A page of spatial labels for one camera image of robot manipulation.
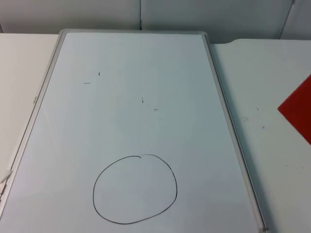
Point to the red tray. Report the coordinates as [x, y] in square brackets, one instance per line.
[297, 114]

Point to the grey-framed whiteboard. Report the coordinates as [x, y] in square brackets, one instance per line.
[136, 116]

